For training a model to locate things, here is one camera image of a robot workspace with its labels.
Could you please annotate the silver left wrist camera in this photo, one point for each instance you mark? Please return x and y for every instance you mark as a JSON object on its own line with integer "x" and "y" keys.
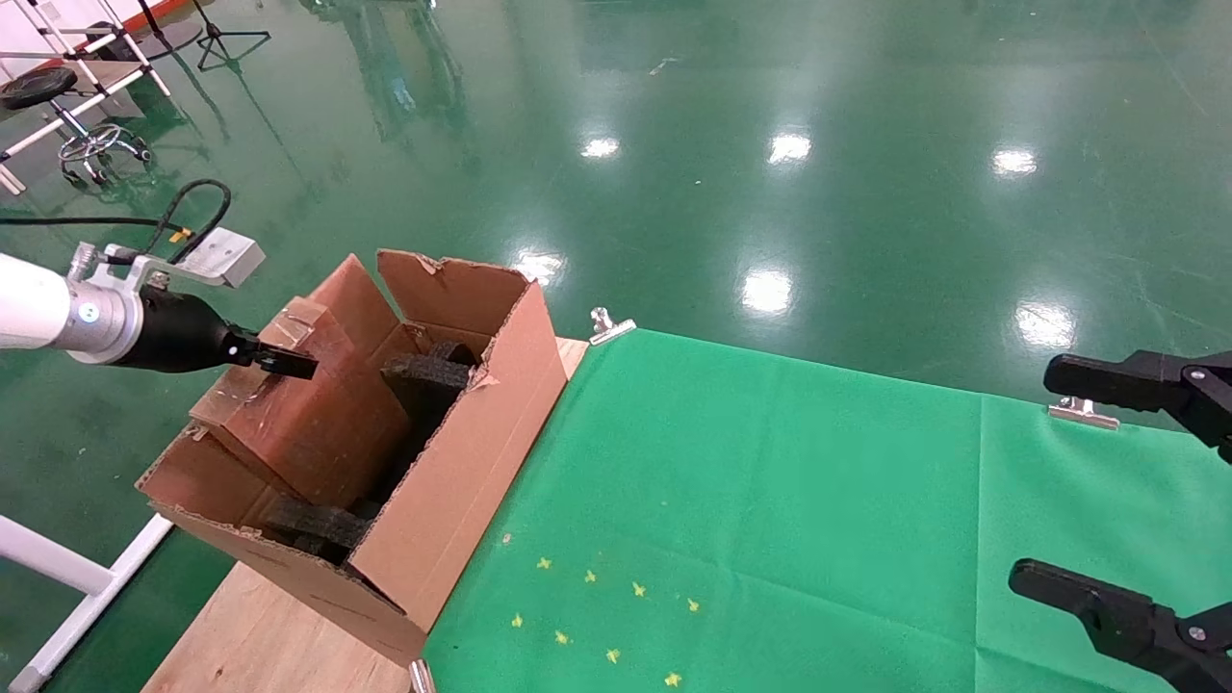
{"x": 226, "y": 255}

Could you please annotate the small cardboard box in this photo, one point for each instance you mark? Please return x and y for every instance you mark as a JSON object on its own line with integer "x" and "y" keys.
{"x": 318, "y": 433}

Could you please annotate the white tube floor frame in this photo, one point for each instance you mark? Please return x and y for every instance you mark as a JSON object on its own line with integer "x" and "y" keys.
{"x": 58, "y": 568}

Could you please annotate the black round stool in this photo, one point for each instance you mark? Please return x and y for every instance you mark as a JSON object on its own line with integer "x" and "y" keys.
{"x": 38, "y": 87}

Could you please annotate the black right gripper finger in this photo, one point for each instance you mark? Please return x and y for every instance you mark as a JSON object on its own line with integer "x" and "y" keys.
{"x": 1116, "y": 616}
{"x": 1136, "y": 380}

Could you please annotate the black foam block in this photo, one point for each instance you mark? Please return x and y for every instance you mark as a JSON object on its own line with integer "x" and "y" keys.
{"x": 423, "y": 385}
{"x": 318, "y": 529}

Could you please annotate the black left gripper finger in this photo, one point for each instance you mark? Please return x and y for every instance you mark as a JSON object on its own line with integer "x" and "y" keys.
{"x": 289, "y": 363}

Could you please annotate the black tripod microphone stand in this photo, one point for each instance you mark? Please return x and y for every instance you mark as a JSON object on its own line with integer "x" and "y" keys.
{"x": 231, "y": 37}

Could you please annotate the white frame work table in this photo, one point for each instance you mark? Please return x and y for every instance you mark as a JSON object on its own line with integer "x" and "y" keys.
{"x": 96, "y": 82}

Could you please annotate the large open cardboard carton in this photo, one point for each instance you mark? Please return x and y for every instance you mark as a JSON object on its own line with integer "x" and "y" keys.
{"x": 462, "y": 500}

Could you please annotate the black curved pole stand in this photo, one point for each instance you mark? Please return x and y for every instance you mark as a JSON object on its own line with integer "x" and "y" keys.
{"x": 154, "y": 40}

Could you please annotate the silver binder clip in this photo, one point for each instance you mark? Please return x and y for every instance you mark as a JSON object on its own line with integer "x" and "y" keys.
{"x": 422, "y": 677}
{"x": 1083, "y": 414}
{"x": 608, "y": 327}

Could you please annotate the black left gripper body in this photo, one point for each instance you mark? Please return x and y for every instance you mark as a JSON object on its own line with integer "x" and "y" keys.
{"x": 178, "y": 332}

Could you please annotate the green table cloth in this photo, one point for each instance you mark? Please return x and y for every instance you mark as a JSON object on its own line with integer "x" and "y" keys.
{"x": 770, "y": 500}

